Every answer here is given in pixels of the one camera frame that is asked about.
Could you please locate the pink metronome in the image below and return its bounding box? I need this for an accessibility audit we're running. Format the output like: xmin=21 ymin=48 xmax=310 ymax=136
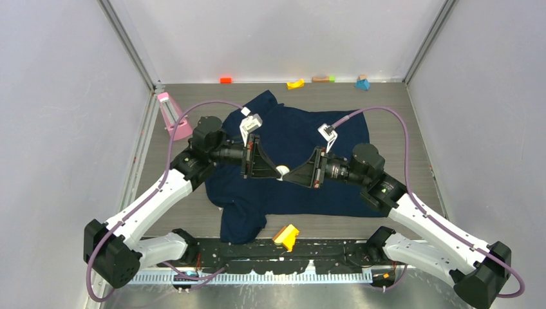
xmin=157 ymin=92 xmax=193 ymax=141

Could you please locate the navy blue t-shirt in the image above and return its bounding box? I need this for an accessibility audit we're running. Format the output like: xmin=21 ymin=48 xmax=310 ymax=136
xmin=203 ymin=89 xmax=388 ymax=246

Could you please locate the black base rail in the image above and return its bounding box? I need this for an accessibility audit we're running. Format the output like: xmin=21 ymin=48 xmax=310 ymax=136
xmin=155 ymin=236 xmax=404 ymax=276

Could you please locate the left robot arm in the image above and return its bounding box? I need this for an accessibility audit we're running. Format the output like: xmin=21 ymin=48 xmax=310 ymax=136
xmin=84 ymin=114 xmax=285 ymax=289

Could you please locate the purple cable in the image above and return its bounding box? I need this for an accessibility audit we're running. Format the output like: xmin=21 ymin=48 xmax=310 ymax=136
xmin=85 ymin=100 xmax=252 ymax=304
xmin=326 ymin=106 xmax=526 ymax=299

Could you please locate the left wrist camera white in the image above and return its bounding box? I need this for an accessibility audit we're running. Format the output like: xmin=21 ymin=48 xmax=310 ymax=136
xmin=239 ymin=107 xmax=263 ymax=145

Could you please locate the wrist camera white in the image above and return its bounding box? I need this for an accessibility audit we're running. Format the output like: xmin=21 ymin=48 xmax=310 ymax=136
xmin=239 ymin=107 xmax=263 ymax=145
xmin=317 ymin=124 xmax=338 ymax=153

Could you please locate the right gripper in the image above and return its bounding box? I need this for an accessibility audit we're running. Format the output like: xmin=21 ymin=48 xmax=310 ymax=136
xmin=283 ymin=147 xmax=368 ymax=189

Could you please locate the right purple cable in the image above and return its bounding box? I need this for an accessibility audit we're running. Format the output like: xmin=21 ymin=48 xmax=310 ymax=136
xmin=326 ymin=106 xmax=526 ymax=299

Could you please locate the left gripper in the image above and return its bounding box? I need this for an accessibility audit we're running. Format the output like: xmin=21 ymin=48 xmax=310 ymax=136
xmin=209 ymin=135 xmax=281 ymax=179

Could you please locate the white round brooch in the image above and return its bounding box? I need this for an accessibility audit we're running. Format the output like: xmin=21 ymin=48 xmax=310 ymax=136
xmin=276 ymin=165 xmax=290 ymax=181

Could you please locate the tan flat block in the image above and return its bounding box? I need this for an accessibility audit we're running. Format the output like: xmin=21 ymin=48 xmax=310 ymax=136
xmin=312 ymin=76 xmax=330 ymax=83

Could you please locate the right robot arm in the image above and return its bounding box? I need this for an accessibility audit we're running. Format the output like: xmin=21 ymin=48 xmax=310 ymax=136
xmin=277 ymin=144 xmax=511 ymax=308

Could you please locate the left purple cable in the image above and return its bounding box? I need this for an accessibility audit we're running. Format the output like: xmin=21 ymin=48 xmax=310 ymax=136
xmin=85 ymin=100 xmax=252 ymax=304

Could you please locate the blue triangle block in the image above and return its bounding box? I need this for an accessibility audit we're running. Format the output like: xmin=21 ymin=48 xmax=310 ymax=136
xmin=355 ymin=79 xmax=371 ymax=91

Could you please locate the yellow orange block stack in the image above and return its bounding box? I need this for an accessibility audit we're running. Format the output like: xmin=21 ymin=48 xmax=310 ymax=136
xmin=272 ymin=224 xmax=299 ymax=252

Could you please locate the yellow arch block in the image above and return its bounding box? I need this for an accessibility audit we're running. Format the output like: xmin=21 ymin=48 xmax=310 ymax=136
xmin=287 ymin=79 xmax=305 ymax=90

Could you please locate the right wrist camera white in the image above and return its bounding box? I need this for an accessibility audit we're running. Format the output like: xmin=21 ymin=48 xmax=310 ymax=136
xmin=317 ymin=124 xmax=338 ymax=153

